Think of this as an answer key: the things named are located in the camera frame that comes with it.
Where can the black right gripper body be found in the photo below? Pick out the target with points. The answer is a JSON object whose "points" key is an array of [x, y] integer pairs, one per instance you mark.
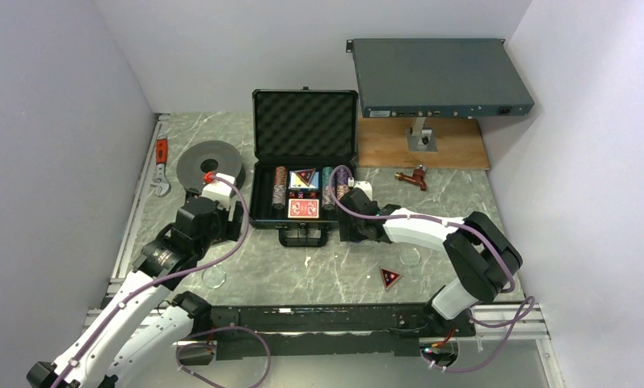
{"points": [[350, 228]]}

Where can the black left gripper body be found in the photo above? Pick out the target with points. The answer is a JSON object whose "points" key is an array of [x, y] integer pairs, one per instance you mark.
{"points": [[222, 227]]}

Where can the red triangle token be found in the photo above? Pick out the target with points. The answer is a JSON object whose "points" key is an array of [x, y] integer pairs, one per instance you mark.
{"points": [[306, 176], [389, 278]]}

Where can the clear round lid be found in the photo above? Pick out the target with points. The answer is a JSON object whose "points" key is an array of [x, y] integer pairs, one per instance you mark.
{"points": [[410, 256], [214, 277]]}

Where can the grey poker chip stack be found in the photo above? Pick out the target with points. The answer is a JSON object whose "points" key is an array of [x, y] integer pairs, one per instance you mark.
{"points": [[279, 197]]}

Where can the orange poker chip stack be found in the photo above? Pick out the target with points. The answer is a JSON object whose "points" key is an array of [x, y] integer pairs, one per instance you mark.
{"points": [[280, 176]]}

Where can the black poker set case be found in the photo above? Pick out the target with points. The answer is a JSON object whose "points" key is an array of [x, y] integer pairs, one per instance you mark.
{"points": [[300, 129]]}

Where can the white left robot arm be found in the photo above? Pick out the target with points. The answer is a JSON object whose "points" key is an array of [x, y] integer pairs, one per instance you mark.
{"points": [[113, 350]]}

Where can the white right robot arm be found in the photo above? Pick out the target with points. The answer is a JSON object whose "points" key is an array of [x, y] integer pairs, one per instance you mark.
{"points": [[483, 258]]}

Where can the green orange chip stack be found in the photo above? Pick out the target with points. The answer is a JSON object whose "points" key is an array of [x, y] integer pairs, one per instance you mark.
{"points": [[328, 188]]}

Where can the purple orange chip stack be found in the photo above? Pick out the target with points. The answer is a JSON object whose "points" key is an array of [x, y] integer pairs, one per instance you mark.
{"points": [[342, 182]]}

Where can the red playing card deck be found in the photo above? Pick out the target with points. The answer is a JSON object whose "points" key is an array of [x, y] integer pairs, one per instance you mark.
{"points": [[303, 209]]}

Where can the red adjustable wrench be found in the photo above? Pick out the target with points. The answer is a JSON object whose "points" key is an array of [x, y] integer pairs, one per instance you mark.
{"points": [[160, 182]]}

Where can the black filament spool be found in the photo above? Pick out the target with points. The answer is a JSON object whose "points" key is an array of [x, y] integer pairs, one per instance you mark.
{"points": [[218, 157]]}

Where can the blue playing card deck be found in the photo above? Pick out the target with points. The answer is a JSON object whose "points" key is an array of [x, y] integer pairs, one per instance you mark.
{"points": [[296, 185]]}

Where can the brass red valve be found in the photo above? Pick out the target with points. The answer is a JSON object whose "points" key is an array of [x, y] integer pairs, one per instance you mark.
{"points": [[417, 177]]}

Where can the wooden base board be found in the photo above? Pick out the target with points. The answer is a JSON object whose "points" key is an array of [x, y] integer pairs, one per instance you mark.
{"points": [[446, 143]]}

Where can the metal device stand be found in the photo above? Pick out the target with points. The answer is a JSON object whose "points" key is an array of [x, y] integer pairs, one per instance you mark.
{"points": [[420, 137]]}

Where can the grey rack network device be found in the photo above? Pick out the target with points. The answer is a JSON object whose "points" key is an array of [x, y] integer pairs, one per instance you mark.
{"points": [[437, 77]]}

